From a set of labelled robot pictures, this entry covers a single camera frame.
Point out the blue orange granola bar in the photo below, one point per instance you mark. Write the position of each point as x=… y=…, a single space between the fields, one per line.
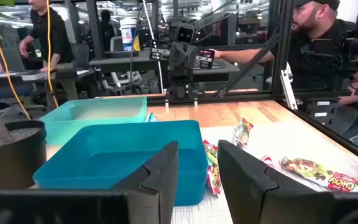
x=151 y=117

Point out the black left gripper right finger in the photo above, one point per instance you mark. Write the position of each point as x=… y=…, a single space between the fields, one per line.
x=291 y=208

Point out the black plant pot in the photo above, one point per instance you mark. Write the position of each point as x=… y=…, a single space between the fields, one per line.
x=11 y=158

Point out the black aluminium table frame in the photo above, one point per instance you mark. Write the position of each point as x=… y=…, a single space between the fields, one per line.
x=283 y=46

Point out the silver frame bracket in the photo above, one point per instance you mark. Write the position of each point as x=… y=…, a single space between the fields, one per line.
x=287 y=87

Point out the teal translucent plastic bin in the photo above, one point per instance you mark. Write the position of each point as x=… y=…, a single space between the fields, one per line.
x=104 y=112

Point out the red green Chewy bar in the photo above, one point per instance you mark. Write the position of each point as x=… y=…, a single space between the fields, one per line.
x=213 y=168
x=322 y=175
x=242 y=133

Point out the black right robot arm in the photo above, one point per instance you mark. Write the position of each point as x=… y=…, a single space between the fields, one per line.
x=180 y=85

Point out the crinkled red orange granola bar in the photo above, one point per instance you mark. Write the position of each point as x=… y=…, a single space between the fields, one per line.
x=269 y=161

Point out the white barrel blue label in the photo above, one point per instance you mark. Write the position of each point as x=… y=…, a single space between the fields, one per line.
x=128 y=34

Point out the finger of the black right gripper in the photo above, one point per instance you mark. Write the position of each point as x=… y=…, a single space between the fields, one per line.
x=159 y=50
x=206 y=59

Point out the dark grey desk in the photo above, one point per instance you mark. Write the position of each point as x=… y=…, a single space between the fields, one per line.
x=135 y=63

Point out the person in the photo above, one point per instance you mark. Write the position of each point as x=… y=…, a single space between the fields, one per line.
x=309 y=18
x=51 y=34
x=107 y=31

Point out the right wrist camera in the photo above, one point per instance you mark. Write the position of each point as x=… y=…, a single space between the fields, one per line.
x=185 y=32

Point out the blue plastic bin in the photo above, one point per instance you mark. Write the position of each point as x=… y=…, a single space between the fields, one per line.
x=120 y=161

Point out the black labelled control box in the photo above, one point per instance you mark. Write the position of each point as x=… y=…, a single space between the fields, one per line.
x=322 y=110

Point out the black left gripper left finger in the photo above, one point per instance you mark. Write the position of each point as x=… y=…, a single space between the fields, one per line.
x=73 y=208

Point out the grey woven table mat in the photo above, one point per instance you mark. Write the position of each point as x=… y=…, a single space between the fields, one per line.
x=291 y=140

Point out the white office chair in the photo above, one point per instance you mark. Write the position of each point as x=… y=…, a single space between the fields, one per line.
x=121 y=79

